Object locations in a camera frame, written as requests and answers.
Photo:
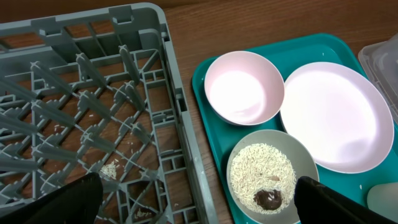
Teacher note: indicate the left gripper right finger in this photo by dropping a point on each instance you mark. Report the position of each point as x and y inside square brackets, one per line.
[319, 204]

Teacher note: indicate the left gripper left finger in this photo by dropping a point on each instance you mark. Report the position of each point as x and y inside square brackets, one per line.
[77, 202]

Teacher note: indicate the brown food lump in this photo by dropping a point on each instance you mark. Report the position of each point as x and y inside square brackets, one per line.
[268, 200]

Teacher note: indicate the grey bowl with rice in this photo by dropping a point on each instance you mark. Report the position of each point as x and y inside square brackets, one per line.
[302, 163]

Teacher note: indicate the white plastic cup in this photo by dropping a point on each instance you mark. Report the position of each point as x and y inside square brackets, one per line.
[383, 199]

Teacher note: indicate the white rice pile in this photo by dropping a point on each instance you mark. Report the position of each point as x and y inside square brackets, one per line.
[262, 167]

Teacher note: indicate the grey dishwasher rack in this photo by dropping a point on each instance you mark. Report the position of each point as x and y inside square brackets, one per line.
[100, 91]

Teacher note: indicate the pink round plate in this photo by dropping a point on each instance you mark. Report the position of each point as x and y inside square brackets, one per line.
[339, 116]

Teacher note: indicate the pink empty bowl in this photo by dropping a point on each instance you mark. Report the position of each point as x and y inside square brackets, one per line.
[244, 88]

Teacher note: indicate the teal serving tray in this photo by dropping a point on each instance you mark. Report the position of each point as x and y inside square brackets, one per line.
[288, 55]

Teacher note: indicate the clear plastic bin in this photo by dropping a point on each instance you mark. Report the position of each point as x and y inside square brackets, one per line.
[379, 61]

